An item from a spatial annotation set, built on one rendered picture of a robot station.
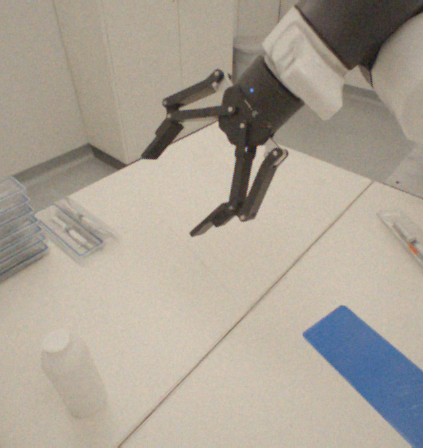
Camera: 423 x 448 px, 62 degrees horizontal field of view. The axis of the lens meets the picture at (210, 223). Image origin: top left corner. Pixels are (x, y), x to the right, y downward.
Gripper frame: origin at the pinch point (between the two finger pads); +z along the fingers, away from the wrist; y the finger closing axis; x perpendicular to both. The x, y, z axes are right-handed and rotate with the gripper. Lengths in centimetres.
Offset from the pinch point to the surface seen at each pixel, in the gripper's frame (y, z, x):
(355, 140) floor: 36, 5, -240
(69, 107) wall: 135, 101, -98
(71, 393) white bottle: -16.2, 15.5, 17.2
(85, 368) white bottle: -14.8, 12.2, 16.3
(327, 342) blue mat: -29.6, -0.1, -12.1
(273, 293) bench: -19.5, 4.5, -14.7
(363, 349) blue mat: -33.1, -3.4, -14.1
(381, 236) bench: -21.9, -10.2, -37.8
